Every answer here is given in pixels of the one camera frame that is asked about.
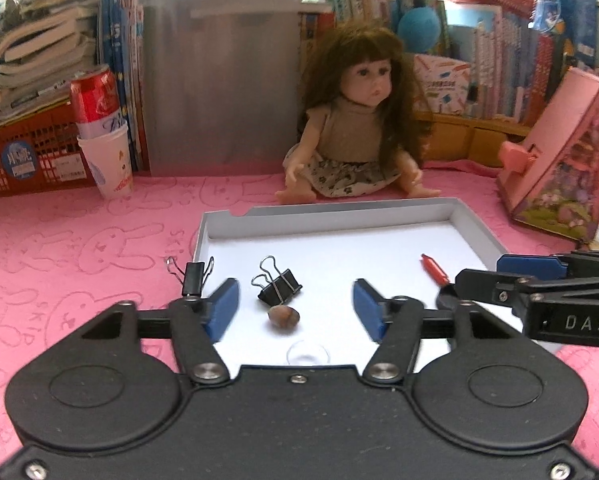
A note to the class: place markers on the pink rabbit print mat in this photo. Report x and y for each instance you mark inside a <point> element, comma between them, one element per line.
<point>79,260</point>

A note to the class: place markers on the black round lid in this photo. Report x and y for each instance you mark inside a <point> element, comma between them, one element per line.
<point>444,300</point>

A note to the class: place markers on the wooden desk organizer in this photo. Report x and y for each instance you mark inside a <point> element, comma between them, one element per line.
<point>469,140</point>

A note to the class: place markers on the red plastic basket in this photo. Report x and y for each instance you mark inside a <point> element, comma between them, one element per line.
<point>29,160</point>

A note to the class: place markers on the white paper cup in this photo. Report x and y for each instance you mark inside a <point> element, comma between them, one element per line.
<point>106,165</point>

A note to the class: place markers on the stack of worn books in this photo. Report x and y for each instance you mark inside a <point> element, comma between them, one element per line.
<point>44,50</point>

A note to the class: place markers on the white printed cardboard box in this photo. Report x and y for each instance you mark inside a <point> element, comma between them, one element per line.
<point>442,85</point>

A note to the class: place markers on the blue plush ball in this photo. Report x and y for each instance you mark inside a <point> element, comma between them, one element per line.
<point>418,30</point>

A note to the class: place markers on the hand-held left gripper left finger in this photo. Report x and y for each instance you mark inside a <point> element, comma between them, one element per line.
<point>224,305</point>

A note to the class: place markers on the row of blue magazines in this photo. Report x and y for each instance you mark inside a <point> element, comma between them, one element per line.
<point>122,70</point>

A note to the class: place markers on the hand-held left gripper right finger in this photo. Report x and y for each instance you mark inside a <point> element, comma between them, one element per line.
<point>367,305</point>

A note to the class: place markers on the row of upright books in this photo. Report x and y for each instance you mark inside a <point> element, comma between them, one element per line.
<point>514,65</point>

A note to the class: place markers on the large black binder clip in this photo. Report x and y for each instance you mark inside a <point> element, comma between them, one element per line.
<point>279,287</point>

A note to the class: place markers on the brown nut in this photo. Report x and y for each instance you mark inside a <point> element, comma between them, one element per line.
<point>283,317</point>

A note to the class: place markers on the red pen cap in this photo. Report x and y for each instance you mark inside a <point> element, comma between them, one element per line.
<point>434,269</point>

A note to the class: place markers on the white cardboard box tray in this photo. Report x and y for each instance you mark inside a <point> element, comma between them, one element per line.
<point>354,245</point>

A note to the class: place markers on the blue packaged toy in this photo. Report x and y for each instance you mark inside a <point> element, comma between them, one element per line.
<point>564,15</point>

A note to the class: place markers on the grey metal container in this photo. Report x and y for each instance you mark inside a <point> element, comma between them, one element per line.
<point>219,70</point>

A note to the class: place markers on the pink triangular toy case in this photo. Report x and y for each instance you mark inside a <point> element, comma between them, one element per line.
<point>569,160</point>

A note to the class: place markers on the brown-haired doll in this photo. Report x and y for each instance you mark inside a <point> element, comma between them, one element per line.
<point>354,125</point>

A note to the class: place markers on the small black binder clip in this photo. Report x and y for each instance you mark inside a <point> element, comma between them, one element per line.
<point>194,280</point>

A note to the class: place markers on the red soda can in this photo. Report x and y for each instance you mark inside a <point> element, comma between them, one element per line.
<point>95,100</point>

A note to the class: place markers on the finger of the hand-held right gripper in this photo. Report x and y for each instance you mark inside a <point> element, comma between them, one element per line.
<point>529,266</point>
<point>484,285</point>

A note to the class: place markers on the clear plastic dome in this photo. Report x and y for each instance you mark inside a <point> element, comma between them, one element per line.
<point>308,355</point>

